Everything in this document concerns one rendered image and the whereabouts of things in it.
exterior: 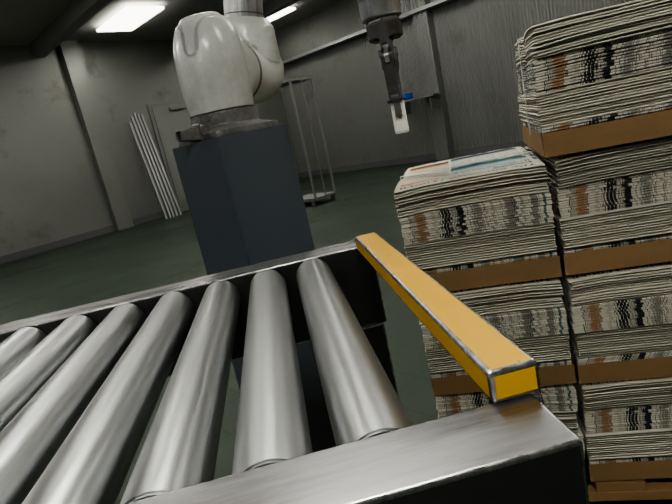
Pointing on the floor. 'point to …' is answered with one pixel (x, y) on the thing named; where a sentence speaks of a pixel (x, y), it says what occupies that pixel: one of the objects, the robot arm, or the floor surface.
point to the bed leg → (376, 334)
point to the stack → (433, 177)
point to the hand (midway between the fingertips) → (399, 117)
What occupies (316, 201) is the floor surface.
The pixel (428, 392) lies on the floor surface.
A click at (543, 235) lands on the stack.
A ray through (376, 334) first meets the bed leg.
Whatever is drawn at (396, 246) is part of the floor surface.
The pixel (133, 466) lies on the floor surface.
